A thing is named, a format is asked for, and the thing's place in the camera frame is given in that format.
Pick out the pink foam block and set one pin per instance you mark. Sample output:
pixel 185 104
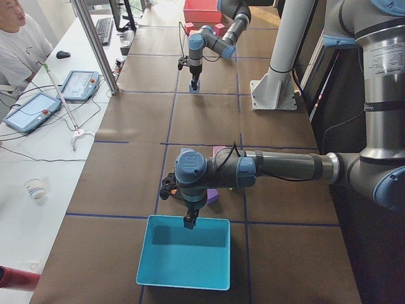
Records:
pixel 216 149

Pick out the light blue block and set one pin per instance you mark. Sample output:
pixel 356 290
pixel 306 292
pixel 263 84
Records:
pixel 194 87

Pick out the reacher grabber stick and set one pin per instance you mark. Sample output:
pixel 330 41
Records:
pixel 78 132

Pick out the aluminium frame post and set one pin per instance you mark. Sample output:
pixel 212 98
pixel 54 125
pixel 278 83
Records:
pixel 85 18

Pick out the purple foam block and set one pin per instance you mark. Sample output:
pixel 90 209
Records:
pixel 212 196
pixel 219 29

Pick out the black computer mouse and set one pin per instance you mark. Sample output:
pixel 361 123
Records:
pixel 62 55

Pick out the black keyboard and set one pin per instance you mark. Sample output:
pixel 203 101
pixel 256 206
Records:
pixel 103 30

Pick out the paper cup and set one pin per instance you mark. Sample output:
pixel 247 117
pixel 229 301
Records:
pixel 35 188

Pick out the purple foam block left side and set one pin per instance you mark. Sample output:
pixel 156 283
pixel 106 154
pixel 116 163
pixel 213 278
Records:
pixel 219 29

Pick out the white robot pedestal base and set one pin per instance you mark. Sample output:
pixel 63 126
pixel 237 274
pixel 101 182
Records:
pixel 275 90

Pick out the red storage box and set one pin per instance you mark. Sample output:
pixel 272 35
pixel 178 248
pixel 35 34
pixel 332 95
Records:
pixel 200 11

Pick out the near teach pendant tablet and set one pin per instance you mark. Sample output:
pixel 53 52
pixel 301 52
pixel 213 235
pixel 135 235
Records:
pixel 34 112

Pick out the black monitor stand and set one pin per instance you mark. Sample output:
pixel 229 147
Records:
pixel 122 14

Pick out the maroon foam block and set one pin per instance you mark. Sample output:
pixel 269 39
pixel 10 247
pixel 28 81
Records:
pixel 189 26

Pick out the far teach pendant tablet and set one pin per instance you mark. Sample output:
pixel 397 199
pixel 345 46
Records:
pixel 79 86

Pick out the teach pendant tablet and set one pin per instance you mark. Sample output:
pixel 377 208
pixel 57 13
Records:
pixel 79 86
pixel 34 112

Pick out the teal plastic bin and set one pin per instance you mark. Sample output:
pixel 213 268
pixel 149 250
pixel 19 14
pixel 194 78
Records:
pixel 178 257

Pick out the red object at edge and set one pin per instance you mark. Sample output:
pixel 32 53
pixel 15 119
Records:
pixel 18 279

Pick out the purple foam block right side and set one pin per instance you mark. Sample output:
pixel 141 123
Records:
pixel 212 196

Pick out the person in white shirt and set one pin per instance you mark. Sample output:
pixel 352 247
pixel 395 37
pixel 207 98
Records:
pixel 24 47

